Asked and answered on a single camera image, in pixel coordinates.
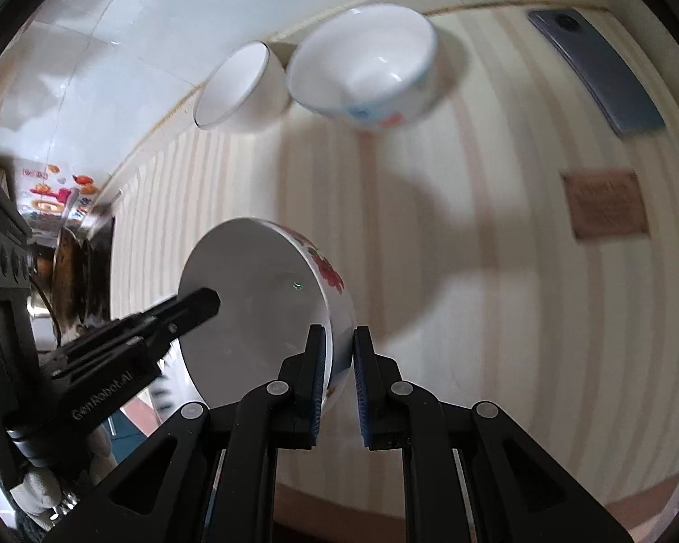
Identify white bowl red flowers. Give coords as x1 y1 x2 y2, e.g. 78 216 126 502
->
179 217 357 410

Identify white bowl grey rim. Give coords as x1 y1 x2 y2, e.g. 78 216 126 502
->
193 42 291 133

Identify white bowl blue floral outside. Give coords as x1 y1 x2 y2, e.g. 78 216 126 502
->
286 4 439 131

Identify white gloved left hand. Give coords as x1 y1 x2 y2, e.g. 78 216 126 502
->
8 425 117 539

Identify dark steel wok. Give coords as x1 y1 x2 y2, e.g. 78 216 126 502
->
51 219 114 335

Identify brown label patch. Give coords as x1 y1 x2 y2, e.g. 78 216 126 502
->
560 171 649 240

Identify blue grey smartphone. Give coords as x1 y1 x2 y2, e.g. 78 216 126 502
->
527 9 666 138

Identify colourful cartoon wall sticker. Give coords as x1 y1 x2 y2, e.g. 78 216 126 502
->
13 162 105 222

